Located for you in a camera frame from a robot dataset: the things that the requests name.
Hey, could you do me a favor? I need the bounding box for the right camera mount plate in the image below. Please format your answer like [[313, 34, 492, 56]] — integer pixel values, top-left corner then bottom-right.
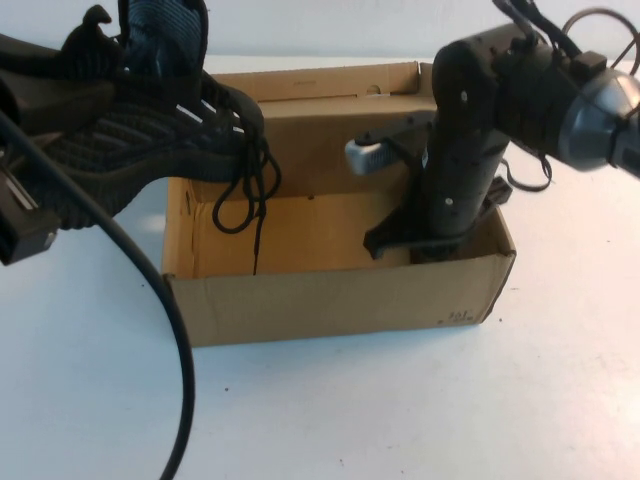
[[355, 122, 431, 151]]

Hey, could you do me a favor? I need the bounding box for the black right camera cable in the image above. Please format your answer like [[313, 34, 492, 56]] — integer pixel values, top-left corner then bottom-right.
[[499, 149, 554, 193]]

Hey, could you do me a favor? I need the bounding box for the black camera cable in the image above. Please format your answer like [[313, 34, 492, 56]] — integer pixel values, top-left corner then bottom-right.
[[0, 107, 196, 480], [499, 149, 554, 193]]

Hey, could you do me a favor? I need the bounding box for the brown cardboard shoe box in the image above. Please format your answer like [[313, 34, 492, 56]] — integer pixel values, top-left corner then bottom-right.
[[162, 60, 518, 349]]

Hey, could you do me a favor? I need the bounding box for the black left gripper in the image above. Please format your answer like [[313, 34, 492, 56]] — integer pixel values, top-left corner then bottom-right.
[[0, 32, 121, 267]]

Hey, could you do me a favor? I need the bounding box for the black knit laced shoe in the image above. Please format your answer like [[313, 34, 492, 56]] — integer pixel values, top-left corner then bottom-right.
[[19, 0, 282, 276]]

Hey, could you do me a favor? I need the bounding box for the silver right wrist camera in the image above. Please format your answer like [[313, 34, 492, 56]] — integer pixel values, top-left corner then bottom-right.
[[344, 138, 401, 176]]

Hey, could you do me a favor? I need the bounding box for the thin dark cable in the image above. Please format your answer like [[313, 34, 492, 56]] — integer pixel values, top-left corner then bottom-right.
[[564, 3, 640, 66]]

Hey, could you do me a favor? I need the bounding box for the black left camera cable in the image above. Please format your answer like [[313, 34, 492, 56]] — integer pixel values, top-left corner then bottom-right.
[[0, 107, 196, 480]]

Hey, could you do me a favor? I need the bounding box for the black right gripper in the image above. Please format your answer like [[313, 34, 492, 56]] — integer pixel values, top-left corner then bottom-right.
[[364, 99, 512, 265]]

